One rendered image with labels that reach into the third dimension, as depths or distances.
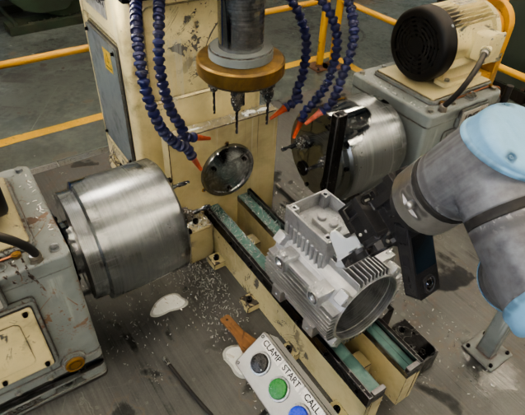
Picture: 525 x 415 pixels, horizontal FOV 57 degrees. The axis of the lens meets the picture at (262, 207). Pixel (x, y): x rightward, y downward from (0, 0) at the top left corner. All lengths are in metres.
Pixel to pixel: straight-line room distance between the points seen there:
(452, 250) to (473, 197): 0.93
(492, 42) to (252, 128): 0.62
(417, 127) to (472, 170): 0.78
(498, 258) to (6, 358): 0.78
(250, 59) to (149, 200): 0.33
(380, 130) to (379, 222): 0.57
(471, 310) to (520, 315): 0.80
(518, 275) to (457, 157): 0.12
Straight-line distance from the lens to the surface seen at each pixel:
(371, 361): 1.07
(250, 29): 0.95
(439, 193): 0.54
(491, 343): 1.19
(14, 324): 0.91
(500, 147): 0.49
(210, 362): 1.09
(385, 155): 1.22
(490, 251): 0.50
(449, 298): 1.30
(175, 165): 1.13
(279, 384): 0.75
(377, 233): 0.65
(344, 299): 0.85
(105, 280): 0.95
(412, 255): 0.65
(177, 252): 0.96
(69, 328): 0.98
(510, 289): 0.50
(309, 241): 0.89
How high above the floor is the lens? 1.73
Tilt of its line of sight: 41 degrees down
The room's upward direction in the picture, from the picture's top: 3 degrees clockwise
